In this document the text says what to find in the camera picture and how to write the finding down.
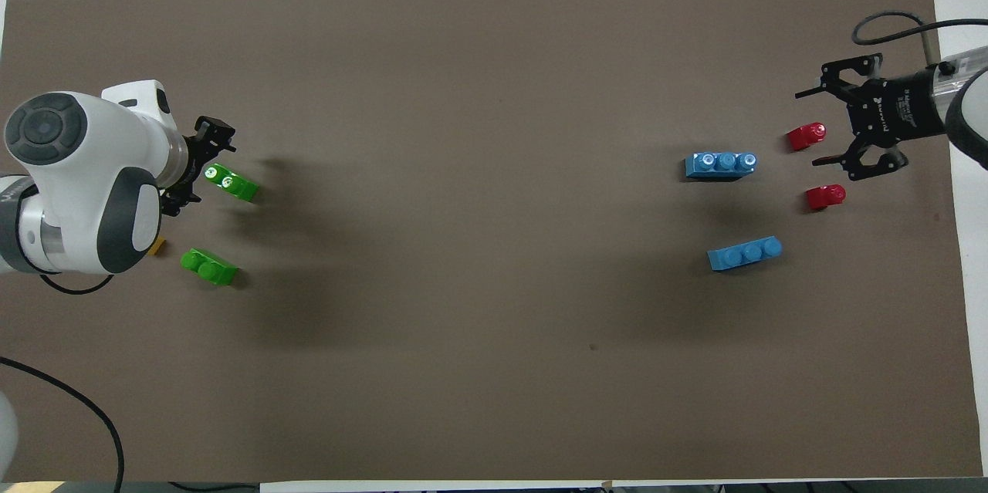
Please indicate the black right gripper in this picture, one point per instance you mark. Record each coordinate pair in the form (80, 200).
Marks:
(895, 107)

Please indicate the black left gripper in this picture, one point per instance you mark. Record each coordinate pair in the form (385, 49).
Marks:
(193, 165)

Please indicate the green two-stud toy block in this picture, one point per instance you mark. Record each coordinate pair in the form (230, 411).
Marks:
(208, 268)
(235, 184)

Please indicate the blue three-stud toy block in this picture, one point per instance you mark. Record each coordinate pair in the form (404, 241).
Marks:
(745, 254)
(722, 167)

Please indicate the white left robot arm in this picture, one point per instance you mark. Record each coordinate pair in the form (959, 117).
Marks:
(85, 169)

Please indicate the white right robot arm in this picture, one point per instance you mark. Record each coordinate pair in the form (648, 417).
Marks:
(969, 123)

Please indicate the red one-stud toy block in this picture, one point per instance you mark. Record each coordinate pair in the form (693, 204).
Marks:
(826, 197)
(806, 136)

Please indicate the yellow two-stud toy block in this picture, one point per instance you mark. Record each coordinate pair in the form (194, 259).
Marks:
(159, 247)

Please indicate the brown table mat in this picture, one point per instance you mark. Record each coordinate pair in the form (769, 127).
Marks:
(494, 362)

